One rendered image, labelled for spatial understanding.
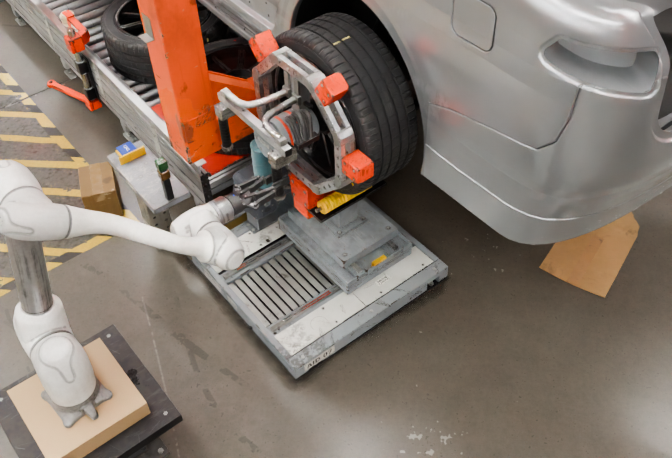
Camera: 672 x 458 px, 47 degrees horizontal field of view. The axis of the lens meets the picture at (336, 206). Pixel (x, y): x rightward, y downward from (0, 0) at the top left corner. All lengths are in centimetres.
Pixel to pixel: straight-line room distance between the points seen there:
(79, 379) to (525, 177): 155
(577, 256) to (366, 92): 144
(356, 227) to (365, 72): 90
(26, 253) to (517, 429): 185
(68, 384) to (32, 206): 66
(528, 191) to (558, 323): 107
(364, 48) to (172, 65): 74
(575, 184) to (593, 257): 132
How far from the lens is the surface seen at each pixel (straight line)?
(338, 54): 271
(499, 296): 347
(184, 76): 306
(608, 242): 377
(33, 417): 288
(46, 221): 230
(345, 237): 334
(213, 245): 244
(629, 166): 242
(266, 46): 290
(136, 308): 352
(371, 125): 268
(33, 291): 267
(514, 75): 228
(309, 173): 308
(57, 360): 264
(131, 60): 419
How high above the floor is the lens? 269
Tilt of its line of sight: 45 degrees down
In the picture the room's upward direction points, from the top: 2 degrees counter-clockwise
